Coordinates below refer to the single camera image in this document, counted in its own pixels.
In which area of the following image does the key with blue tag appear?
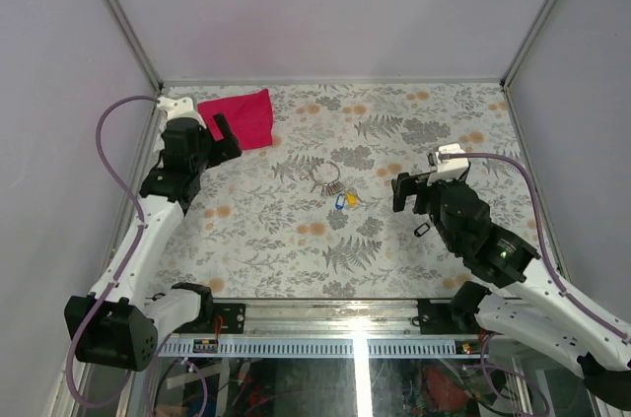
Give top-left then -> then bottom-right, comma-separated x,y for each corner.
335,193 -> 346,210

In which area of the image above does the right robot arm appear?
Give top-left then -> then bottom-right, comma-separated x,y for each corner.
391,174 -> 630,411

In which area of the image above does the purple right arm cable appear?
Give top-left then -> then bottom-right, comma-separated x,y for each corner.
443,152 -> 631,343

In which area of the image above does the key with black tag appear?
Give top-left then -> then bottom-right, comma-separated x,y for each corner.
413,222 -> 432,238

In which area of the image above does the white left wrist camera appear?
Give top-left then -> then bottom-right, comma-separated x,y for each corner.
157,97 -> 206,128

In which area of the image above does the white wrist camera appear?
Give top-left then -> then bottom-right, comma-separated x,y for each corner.
427,143 -> 470,185
157,97 -> 206,128

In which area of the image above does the red cloth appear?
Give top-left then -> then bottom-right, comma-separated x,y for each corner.
198,89 -> 274,150

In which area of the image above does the slotted cable duct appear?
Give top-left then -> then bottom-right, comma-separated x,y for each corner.
160,338 -> 479,359

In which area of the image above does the large metal keyring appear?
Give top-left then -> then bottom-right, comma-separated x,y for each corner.
300,161 -> 345,197

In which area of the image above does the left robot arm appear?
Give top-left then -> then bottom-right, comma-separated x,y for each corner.
64,114 -> 242,372

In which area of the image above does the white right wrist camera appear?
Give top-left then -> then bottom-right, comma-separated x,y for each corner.
427,143 -> 470,185

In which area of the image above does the metal mounting rail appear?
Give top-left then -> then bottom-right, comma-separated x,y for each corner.
216,299 -> 461,338

